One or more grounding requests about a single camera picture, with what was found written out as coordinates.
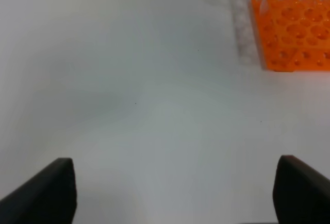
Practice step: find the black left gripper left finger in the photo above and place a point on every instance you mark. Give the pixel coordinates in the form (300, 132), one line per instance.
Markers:
(48, 197)

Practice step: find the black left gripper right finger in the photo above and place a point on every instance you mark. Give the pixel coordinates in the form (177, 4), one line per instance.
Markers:
(300, 193)

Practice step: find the orange test tube rack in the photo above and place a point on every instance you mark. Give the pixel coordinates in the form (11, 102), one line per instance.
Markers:
(294, 34)

